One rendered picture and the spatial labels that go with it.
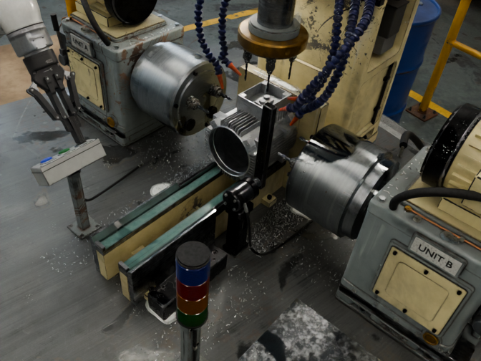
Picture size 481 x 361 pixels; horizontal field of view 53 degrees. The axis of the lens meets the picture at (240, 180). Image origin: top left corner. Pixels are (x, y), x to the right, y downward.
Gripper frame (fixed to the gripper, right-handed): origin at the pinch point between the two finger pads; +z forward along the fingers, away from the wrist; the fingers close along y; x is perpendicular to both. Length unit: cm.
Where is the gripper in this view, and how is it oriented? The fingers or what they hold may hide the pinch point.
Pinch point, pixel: (74, 130)
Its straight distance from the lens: 130.7
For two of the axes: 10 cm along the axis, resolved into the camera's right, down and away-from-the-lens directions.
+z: 3.4, 8.8, 3.3
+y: 6.6, -4.7, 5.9
